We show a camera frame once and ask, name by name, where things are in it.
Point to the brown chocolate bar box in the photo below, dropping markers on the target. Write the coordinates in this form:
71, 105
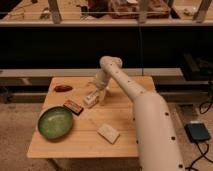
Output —
74, 107

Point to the red-brown oval object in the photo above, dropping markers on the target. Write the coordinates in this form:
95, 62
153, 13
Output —
62, 88

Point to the wooden folding table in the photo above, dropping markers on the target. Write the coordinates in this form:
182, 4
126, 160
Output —
83, 141

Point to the wooden background shelf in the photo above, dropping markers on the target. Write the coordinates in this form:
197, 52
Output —
106, 13

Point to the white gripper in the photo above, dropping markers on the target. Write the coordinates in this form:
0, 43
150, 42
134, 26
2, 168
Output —
101, 87

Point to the black foot pedal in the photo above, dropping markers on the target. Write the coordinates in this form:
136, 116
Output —
197, 132

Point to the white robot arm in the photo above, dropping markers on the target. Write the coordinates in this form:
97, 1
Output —
158, 147

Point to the green ceramic bowl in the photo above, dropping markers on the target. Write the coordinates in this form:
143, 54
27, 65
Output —
55, 122

